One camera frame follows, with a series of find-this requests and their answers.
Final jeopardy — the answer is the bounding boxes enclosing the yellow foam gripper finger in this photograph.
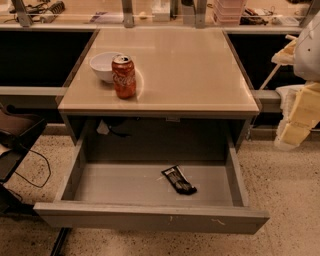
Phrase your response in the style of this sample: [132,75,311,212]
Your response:
[274,82,320,151]

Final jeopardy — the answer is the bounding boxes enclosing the black rxbar chocolate wrapper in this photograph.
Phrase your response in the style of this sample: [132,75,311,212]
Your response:
[162,165,197,195]

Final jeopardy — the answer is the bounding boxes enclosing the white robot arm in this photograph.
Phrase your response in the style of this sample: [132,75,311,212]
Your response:
[271,13,320,151]

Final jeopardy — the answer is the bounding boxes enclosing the grey cabinet with beige top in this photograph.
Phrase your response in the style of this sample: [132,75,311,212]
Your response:
[59,27,260,146]

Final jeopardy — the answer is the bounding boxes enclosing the open grey top drawer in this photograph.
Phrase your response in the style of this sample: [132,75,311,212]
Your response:
[35,134,269,234]

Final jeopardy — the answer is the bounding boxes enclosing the pink stacked plastic trays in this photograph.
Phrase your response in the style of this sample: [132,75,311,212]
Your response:
[212,0,247,25]

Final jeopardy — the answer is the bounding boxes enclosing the white box on back desk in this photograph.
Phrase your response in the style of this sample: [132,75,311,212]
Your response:
[152,0,170,22]

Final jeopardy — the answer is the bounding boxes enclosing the red coca-cola can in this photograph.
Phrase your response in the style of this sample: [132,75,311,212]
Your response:
[111,54,136,99]

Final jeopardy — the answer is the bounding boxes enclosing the white ceramic bowl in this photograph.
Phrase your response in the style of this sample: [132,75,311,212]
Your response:
[90,52,119,83]

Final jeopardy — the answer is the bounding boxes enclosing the black chair at left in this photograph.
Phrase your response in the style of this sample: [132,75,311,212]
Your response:
[0,105,47,216]

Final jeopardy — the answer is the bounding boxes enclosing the black floor cable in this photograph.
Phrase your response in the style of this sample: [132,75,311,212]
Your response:
[13,146,52,189]

